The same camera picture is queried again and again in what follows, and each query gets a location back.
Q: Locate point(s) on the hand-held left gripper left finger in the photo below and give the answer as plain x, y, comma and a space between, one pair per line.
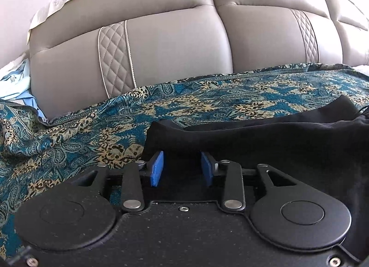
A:
157, 169

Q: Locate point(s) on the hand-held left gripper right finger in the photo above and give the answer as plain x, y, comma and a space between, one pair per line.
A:
207, 169

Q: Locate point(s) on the black pants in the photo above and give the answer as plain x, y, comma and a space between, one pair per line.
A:
274, 143

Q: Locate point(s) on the teal paisley patterned blanket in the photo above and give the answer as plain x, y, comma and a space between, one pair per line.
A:
86, 128

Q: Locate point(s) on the grey padded leather backrest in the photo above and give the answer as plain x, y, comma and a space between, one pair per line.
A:
178, 42

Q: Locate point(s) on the light blue crumpled cloth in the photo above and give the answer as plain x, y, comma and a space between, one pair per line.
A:
17, 85

